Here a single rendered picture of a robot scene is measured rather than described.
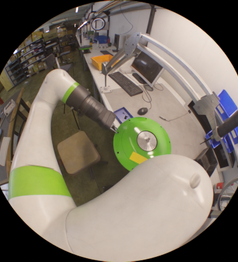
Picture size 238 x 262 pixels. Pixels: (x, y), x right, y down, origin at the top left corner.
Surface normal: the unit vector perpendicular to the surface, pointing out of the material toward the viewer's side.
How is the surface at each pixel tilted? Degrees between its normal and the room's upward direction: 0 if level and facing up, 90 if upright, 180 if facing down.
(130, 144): 11
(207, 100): 90
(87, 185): 0
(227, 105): 90
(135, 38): 90
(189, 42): 90
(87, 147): 0
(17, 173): 28
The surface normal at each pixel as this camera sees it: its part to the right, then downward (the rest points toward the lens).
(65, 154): 0.09, -0.46
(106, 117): 0.57, -0.22
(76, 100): 0.24, 0.40
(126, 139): -0.16, -0.47
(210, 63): -0.92, 0.30
